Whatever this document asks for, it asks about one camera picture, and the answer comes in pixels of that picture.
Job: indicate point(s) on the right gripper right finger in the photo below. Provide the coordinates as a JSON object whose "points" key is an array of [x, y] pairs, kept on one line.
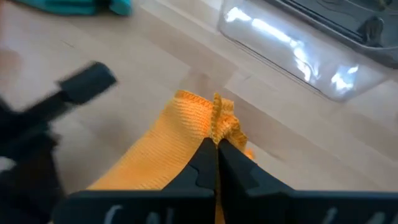
{"points": [[245, 189]]}

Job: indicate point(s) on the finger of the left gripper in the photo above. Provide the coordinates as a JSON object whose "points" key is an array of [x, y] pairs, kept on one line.
{"points": [[90, 82]]}

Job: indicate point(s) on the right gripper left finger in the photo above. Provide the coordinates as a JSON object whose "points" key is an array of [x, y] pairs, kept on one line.
{"points": [[202, 171]]}

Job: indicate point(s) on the orange microfiber towel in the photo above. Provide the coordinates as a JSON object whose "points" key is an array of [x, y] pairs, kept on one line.
{"points": [[174, 140]]}

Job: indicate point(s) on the teal microfiber towel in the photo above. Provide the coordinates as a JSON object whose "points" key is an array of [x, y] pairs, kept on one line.
{"points": [[62, 6]]}

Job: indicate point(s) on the clear plastic bin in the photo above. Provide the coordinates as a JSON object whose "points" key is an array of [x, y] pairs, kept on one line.
{"points": [[280, 40]]}

